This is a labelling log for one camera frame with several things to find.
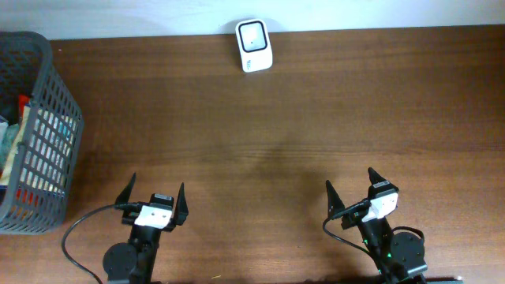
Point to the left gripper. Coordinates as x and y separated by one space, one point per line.
129 220

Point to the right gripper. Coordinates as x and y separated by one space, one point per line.
351 221

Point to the cream snack bag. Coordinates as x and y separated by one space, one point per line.
50 145

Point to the light teal wipes packet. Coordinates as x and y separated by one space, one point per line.
9 135

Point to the orange pasta bag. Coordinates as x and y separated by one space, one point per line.
23 101

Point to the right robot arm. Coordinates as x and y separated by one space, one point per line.
398 253

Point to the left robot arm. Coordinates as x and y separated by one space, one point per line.
133 261

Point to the grey plastic mesh basket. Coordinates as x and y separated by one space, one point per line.
27 68

